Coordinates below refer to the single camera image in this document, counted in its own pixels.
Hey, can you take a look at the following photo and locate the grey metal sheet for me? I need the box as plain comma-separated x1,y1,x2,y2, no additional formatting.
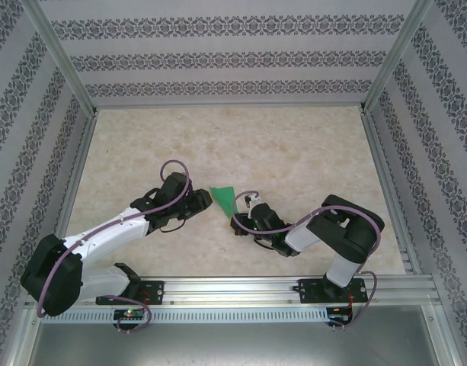
27,323,459,366

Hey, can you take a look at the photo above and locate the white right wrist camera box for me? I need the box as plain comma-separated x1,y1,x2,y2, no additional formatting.
243,193,261,218

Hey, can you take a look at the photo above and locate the aluminium mounting rail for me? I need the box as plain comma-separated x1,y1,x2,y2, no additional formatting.
25,276,442,307

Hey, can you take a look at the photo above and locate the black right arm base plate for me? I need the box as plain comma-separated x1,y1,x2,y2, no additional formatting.
298,278,369,305

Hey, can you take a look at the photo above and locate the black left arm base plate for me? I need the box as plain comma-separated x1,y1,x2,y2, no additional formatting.
95,280,165,306

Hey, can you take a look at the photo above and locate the slotted grey cable duct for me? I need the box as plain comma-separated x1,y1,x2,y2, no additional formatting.
40,307,330,324

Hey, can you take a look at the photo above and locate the aluminium table side rail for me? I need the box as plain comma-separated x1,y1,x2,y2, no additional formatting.
360,108,424,276
42,110,100,278

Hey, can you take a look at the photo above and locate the aluminium frame post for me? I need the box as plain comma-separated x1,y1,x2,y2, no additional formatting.
21,0,100,115
360,0,436,115

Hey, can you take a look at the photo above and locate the aluminium frame leg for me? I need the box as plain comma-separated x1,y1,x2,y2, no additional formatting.
2,304,43,366
422,304,466,366

